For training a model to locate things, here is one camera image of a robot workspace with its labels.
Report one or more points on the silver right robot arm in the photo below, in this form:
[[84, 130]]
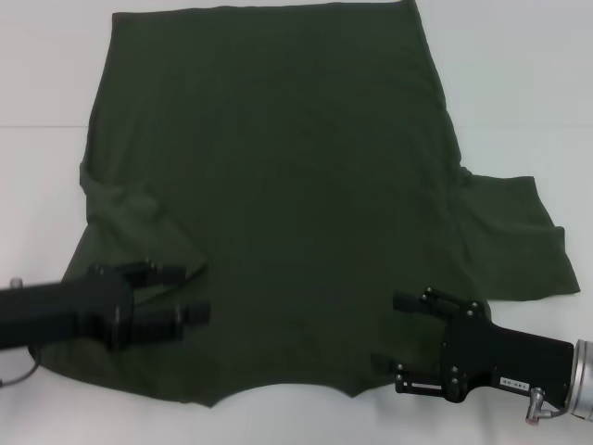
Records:
[[584, 380]]

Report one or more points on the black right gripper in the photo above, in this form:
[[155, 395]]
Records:
[[495, 357]]

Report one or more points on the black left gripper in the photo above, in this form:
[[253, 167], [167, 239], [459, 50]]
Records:
[[69, 310]]

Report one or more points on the dark green t-shirt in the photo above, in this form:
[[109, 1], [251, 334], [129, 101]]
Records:
[[287, 185]]

